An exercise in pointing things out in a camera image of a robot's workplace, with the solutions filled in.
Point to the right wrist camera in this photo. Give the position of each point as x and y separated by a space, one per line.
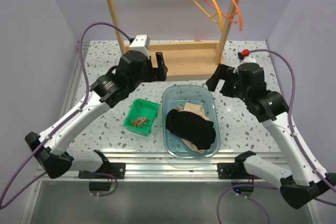
244 57

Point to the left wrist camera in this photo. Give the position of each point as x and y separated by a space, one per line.
141 43

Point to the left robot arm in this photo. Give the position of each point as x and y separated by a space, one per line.
49 146

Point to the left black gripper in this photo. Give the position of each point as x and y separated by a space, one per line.
158 73

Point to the black underwear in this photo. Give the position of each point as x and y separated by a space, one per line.
191 127

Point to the beige underwear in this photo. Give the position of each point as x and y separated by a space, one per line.
197 109

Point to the wooden hanger rack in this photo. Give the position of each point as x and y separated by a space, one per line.
194 60

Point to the clear blue plastic container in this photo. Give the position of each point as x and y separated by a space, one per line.
178 96

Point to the aluminium rail frame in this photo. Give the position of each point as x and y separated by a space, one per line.
147 155

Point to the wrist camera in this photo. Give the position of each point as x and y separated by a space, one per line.
244 57
141 43

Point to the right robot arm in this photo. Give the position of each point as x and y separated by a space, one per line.
305 179

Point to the green plastic bin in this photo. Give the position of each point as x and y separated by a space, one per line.
141 108

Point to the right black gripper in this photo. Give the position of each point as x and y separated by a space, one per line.
224 72

